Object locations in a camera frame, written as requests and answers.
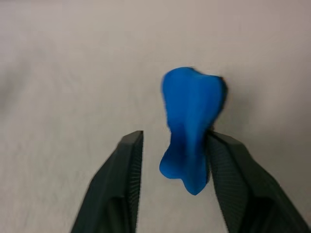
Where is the blue whiteboard eraser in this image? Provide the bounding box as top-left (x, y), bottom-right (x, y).
top-left (159, 67), bottom-right (229, 196)

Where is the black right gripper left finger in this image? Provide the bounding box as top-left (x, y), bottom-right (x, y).
top-left (70, 130), bottom-right (144, 233)

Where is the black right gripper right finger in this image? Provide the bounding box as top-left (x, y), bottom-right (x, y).
top-left (206, 130), bottom-right (311, 233)

